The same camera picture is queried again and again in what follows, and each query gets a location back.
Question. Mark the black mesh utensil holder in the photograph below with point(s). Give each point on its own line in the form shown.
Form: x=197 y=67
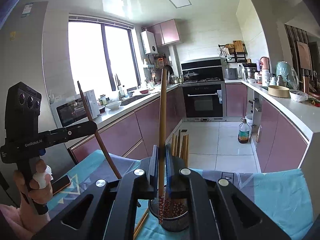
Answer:
x=175 y=217

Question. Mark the grey refrigerator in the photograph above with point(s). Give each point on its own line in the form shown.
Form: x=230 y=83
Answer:
x=21 y=60

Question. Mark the pink cabinets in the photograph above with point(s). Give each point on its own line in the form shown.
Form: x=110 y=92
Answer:
x=132 y=130
x=278 y=143

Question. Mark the black wall shelf rack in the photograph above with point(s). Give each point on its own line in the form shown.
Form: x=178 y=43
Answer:
x=234 y=52

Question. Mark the round bamboo steamer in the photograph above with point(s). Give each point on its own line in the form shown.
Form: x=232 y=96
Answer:
x=278 y=91

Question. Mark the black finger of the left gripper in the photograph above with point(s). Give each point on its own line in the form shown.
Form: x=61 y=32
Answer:
x=81 y=130

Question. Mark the smartphone on table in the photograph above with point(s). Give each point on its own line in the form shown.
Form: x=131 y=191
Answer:
x=61 y=184

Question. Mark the pink thermos jug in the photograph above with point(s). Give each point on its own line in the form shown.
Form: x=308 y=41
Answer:
x=264 y=63

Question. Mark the black built-in oven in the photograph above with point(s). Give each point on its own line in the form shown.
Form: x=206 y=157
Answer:
x=205 y=101

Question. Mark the teal grey tablecloth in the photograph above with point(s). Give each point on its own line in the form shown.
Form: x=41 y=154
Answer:
x=283 y=196

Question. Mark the pink wall cabinet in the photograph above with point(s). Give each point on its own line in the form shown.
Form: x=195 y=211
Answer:
x=165 y=33

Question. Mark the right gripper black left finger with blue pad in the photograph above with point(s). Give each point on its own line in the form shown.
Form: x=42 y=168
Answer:
x=106 y=210

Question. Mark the pink lower cabinets right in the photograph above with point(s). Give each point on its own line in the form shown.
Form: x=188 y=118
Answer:
x=278 y=143

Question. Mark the white microwave oven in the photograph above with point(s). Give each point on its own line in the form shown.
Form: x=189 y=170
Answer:
x=67 y=112

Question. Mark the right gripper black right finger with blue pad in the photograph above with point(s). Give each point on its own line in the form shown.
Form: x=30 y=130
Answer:
x=217 y=209

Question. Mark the oil bottle on floor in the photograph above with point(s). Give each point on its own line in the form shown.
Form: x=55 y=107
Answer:
x=243 y=132

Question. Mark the white plastic bag bowl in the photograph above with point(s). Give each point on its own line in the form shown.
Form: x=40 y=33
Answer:
x=298 y=96

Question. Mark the white bowl on counter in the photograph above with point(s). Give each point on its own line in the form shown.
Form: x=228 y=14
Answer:
x=114 y=105

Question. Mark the black range hood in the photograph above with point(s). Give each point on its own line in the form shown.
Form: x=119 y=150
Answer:
x=208 y=66

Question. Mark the window with dark frame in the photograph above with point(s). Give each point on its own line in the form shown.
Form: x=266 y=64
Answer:
x=102 y=54

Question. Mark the pink lower cabinets left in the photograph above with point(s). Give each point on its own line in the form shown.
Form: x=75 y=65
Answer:
x=132 y=130

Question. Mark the light green wrapped appliance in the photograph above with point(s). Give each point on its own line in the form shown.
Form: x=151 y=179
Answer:
x=288 y=74

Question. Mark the white water heater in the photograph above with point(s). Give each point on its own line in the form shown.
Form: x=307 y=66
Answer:
x=149 y=43

